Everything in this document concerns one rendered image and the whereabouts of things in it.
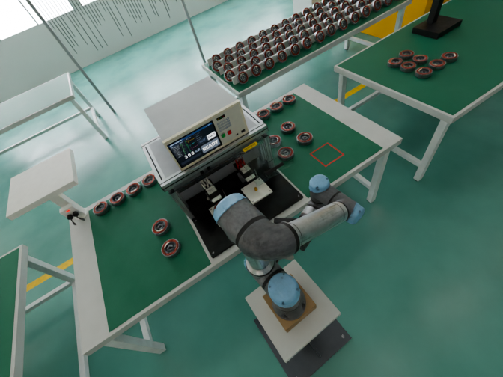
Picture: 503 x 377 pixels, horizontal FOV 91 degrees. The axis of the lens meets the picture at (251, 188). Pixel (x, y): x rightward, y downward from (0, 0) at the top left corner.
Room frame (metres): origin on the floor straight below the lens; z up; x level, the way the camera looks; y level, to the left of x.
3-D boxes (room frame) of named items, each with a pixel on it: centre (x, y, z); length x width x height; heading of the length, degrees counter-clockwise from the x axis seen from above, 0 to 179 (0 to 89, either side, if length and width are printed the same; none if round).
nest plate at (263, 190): (0.98, -0.03, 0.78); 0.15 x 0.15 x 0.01; 16
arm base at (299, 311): (0.28, 0.02, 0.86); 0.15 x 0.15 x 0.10
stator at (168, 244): (0.79, 0.57, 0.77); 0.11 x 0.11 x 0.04
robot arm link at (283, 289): (0.29, 0.02, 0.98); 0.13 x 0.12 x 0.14; 23
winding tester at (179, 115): (1.26, 0.17, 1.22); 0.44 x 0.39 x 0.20; 106
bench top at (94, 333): (1.18, 0.16, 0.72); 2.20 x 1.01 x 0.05; 106
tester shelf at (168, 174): (1.25, 0.18, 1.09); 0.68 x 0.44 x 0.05; 106
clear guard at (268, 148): (1.01, -0.11, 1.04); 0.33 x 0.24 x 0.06; 16
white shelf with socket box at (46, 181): (1.25, 1.12, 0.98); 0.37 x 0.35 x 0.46; 106
